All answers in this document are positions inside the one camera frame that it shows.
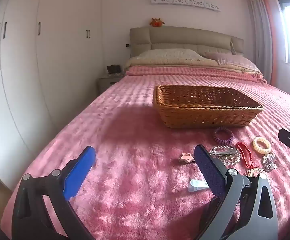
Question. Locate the white pillow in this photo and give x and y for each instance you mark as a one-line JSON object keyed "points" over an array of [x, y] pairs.
{"points": [[170, 54]]}

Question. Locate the brown wicker basket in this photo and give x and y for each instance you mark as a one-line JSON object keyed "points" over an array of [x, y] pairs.
{"points": [[210, 115]]}

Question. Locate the beige quilt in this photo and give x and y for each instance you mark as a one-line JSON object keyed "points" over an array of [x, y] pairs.
{"points": [[145, 63]]}

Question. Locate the pink fluffy blanket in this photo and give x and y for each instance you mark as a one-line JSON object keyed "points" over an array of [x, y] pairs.
{"points": [[135, 130]]}

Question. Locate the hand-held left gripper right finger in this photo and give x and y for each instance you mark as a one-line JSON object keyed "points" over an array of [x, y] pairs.
{"points": [[207, 170]]}

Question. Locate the grey curtain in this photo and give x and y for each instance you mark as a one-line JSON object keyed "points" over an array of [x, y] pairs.
{"points": [[254, 30]]}

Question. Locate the grey nightstand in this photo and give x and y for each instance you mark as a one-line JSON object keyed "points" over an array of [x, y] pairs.
{"points": [[105, 83]]}

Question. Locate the pink star hair clip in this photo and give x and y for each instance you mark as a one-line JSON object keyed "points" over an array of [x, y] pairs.
{"points": [[186, 157]]}

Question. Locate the beige padded headboard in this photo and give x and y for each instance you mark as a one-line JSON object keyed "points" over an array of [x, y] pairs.
{"points": [[185, 36]]}

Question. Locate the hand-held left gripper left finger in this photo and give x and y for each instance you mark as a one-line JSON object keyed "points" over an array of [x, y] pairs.
{"points": [[80, 172]]}

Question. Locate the silver rhinestone ornament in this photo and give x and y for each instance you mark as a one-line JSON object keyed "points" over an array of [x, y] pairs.
{"points": [[269, 162]]}

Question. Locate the white wardrobe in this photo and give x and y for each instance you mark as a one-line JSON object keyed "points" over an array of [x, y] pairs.
{"points": [[60, 55]]}

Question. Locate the silver metal hair clip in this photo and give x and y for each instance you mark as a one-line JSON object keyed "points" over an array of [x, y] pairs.
{"points": [[222, 152]]}

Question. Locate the clear plastic hair clip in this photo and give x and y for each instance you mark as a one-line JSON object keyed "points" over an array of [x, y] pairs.
{"points": [[195, 185]]}

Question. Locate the orange plush toy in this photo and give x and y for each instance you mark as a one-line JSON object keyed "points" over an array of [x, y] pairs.
{"points": [[157, 22]]}

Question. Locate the dark bedside clock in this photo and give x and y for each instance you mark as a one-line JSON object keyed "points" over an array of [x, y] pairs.
{"points": [[113, 69]]}

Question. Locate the white carved wall decoration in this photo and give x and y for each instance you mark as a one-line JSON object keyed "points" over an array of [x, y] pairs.
{"points": [[185, 2]]}

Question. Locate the pink pillow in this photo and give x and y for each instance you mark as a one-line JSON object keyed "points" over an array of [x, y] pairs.
{"points": [[231, 60]]}

